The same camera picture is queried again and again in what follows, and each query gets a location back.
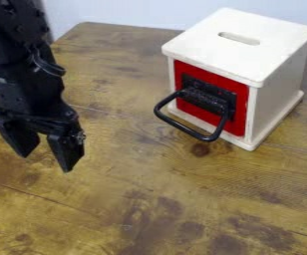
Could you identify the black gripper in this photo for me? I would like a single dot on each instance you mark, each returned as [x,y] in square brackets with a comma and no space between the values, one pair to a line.
[33,108]

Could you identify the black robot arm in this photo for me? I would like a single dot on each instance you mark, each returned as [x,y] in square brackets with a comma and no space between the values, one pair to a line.
[24,30]

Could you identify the red drawer front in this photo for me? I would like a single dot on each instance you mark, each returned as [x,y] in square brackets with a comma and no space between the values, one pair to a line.
[235,126]

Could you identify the white wooden box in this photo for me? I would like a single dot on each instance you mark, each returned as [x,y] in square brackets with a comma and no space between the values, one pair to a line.
[255,50]

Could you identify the black metal drawer handle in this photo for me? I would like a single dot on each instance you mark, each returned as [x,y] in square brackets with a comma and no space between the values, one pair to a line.
[203,96]

